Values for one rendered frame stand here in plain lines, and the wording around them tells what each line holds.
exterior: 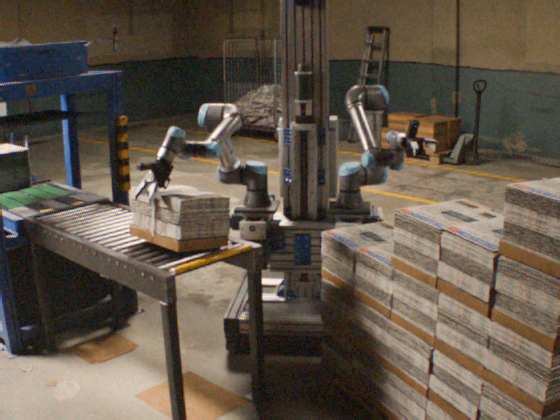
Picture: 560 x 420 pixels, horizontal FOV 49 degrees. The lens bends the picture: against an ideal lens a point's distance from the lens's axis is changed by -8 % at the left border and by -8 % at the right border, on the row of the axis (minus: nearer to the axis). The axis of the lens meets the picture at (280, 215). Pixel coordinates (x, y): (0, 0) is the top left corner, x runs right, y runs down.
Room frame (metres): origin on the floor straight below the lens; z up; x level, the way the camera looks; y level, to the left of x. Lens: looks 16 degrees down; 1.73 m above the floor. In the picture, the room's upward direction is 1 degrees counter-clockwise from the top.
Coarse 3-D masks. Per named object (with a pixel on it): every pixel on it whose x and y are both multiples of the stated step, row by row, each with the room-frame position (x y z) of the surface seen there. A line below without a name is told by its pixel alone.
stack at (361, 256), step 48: (336, 240) 2.82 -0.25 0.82; (384, 240) 2.79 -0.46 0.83; (336, 288) 2.82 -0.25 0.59; (384, 288) 2.48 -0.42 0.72; (432, 288) 2.20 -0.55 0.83; (336, 336) 2.82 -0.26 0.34; (384, 336) 2.45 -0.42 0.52; (480, 336) 1.94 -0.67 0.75; (336, 384) 2.82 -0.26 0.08; (384, 384) 2.44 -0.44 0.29; (432, 384) 2.14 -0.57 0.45; (480, 384) 1.90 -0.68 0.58
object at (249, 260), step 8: (104, 200) 3.71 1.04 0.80; (128, 208) 3.51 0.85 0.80; (232, 240) 2.91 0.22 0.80; (240, 240) 2.91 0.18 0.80; (256, 248) 2.81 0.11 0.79; (240, 256) 2.87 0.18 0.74; (248, 256) 2.83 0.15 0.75; (256, 256) 2.81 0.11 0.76; (232, 264) 2.90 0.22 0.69; (240, 264) 2.87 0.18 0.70; (248, 264) 2.83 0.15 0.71; (256, 264) 2.81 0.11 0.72
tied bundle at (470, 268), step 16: (448, 240) 2.13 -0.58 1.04; (464, 240) 2.06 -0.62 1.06; (448, 256) 2.13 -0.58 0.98; (464, 256) 2.06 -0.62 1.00; (480, 256) 1.97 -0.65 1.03; (496, 256) 1.91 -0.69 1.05; (448, 272) 2.12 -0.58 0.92; (464, 272) 2.05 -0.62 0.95; (480, 272) 1.97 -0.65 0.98; (496, 272) 1.92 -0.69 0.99; (464, 288) 2.03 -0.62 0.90; (480, 288) 1.95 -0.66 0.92
